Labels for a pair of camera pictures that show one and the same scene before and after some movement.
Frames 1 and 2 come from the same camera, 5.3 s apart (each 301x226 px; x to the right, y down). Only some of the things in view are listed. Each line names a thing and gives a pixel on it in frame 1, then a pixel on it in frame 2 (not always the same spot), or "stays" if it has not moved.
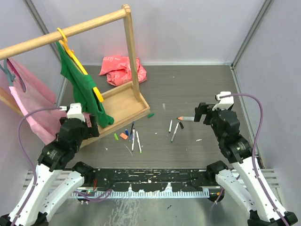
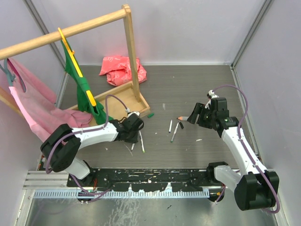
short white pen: (170, 126) stays
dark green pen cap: (149, 116) stays
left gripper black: (92, 131) → (133, 139)
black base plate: (150, 180) stays
